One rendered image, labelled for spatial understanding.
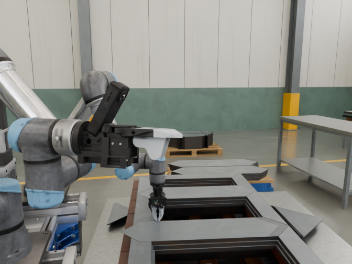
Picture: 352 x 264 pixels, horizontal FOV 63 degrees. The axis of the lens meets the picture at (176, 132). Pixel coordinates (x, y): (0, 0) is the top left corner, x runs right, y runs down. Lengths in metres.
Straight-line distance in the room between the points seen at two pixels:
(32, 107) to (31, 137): 0.18
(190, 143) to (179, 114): 2.67
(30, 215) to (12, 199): 0.54
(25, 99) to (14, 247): 0.44
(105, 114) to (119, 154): 0.08
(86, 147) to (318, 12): 10.12
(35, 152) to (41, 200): 0.10
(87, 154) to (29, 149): 0.12
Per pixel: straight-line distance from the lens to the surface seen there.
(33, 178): 0.68
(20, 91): 0.84
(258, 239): 1.42
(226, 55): 8.87
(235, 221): 1.52
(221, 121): 8.91
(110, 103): 0.57
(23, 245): 1.02
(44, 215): 1.49
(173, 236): 1.36
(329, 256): 1.61
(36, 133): 0.64
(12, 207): 0.97
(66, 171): 0.71
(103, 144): 0.57
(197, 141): 5.94
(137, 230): 1.42
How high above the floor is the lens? 1.56
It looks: 10 degrees down
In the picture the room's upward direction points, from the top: straight up
